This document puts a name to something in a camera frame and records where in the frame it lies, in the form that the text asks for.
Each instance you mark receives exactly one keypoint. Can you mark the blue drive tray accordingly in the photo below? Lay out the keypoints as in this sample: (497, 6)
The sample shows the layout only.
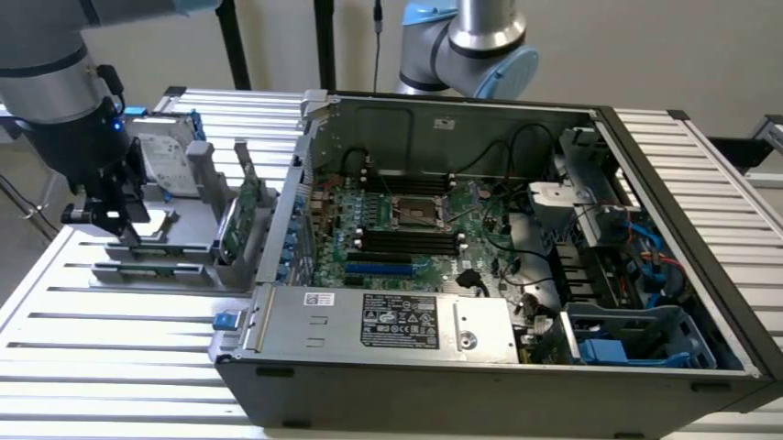
(637, 330)

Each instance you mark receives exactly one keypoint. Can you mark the black power connector plug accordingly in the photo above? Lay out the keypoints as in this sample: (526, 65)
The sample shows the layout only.
(473, 280)

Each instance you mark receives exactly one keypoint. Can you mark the CPU socket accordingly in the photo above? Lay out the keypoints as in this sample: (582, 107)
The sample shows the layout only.
(422, 212)

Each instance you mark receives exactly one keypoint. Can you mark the green graphics card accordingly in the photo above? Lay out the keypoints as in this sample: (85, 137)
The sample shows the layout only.
(241, 215)

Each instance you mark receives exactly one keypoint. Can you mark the blue case latch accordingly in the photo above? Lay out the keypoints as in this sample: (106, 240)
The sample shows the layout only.
(226, 320)

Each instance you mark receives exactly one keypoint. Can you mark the blue expansion slot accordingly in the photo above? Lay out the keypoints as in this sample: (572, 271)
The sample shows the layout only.
(378, 269)

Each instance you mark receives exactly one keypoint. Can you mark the grey parts rack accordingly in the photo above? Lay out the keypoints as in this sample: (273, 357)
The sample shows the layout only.
(209, 174)

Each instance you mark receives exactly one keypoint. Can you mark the black RAM slot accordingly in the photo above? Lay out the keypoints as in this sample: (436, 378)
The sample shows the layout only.
(410, 238)
(410, 233)
(408, 175)
(410, 245)
(409, 250)
(408, 185)
(408, 180)

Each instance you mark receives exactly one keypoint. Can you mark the grey disk bay cage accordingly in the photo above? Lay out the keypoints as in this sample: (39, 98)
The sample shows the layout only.
(581, 183)

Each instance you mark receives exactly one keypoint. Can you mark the green RAM stick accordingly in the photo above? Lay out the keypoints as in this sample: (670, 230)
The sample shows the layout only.
(162, 270)
(166, 251)

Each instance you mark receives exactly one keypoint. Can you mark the green motherboard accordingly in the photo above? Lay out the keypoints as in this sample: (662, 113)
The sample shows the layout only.
(368, 215)

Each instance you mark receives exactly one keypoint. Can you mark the black bracket beside table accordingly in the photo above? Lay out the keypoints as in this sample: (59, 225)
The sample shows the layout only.
(737, 153)

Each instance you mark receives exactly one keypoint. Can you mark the silver hard disk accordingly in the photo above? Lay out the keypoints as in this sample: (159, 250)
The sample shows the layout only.
(166, 156)

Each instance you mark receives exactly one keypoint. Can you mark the black stand pole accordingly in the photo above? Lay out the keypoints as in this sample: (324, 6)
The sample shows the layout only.
(236, 46)
(326, 46)

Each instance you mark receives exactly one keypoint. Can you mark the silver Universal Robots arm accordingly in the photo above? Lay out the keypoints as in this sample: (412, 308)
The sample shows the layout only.
(43, 69)

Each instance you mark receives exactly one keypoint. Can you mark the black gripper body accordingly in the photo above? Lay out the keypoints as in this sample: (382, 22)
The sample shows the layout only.
(74, 146)

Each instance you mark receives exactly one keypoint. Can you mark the silver CPU chip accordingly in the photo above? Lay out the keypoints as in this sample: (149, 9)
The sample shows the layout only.
(157, 224)

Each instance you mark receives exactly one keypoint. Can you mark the blue disk carrier bracket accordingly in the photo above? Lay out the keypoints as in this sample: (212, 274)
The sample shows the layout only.
(197, 126)

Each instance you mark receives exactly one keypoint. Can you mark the black open PC case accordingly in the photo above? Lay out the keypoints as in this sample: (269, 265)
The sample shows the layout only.
(490, 394)

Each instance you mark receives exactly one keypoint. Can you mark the black fan shroud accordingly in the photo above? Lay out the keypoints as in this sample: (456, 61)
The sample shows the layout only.
(588, 275)

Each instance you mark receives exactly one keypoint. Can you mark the silver power supply unit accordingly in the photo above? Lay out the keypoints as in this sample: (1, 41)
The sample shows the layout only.
(344, 321)

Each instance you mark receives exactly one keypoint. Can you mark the black expansion slot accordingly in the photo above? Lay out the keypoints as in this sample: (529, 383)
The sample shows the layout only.
(380, 257)

